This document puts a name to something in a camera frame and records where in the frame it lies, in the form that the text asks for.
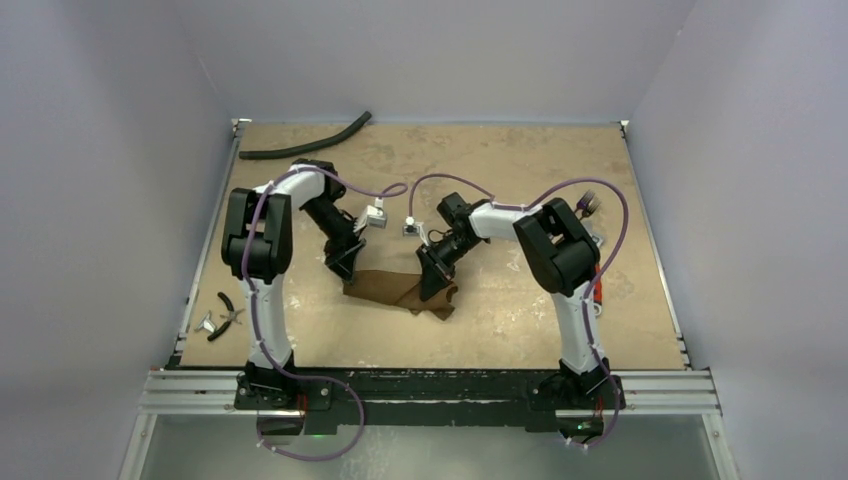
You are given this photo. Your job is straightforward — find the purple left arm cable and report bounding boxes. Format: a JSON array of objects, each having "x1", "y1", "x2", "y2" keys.
[{"x1": 239, "y1": 165, "x2": 409, "y2": 464}]

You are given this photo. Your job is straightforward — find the black foam tube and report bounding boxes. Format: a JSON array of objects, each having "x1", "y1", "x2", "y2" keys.
[{"x1": 238, "y1": 111, "x2": 373, "y2": 161}]

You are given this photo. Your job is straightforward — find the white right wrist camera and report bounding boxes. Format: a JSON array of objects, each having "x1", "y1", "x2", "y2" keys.
[{"x1": 402, "y1": 216, "x2": 425, "y2": 240}]

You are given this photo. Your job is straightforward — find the aluminium extrusion rail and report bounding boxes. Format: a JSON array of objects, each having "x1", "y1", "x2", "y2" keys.
[{"x1": 140, "y1": 369, "x2": 720, "y2": 417}]

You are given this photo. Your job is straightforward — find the brown fabric napkin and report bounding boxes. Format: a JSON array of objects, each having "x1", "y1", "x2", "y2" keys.
[{"x1": 343, "y1": 270, "x2": 459, "y2": 321}]

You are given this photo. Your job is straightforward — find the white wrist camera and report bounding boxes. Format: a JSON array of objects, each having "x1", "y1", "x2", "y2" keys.
[
  {"x1": 354, "y1": 197, "x2": 388, "y2": 233},
  {"x1": 402, "y1": 216, "x2": 425, "y2": 240}
]

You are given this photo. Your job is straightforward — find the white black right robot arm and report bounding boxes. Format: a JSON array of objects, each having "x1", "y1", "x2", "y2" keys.
[{"x1": 416, "y1": 193, "x2": 620, "y2": 407}]

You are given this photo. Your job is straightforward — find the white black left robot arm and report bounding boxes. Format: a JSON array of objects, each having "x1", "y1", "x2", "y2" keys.
[{"x1": 221, "y1": 159, "x2": 366, "y2": 409}]

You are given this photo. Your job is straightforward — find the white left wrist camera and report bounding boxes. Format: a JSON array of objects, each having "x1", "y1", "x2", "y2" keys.
[{"x1": 354, "y1": 197, "x2": 388, "y2": 233}]

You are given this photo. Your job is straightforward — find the adjustable wrench red handle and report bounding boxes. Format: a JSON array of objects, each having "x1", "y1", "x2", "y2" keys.
[{"x1": 590, "y1": 231, "x2": 604, "y2": 317}]

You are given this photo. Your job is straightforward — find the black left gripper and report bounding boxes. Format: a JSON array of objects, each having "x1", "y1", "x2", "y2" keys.
[{"x1": 302, "y1": 197, "x2": 367, "y2": 285}]

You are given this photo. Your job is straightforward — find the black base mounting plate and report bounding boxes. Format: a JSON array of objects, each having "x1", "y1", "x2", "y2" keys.
[{"x1": 233, "y1": 364, "x2": 626, "y2": 437}]

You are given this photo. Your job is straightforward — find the black handled pliers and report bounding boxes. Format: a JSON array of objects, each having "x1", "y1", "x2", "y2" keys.
[{"x1": 207, "y1": 292, "x2": 244, "y2": 342}]

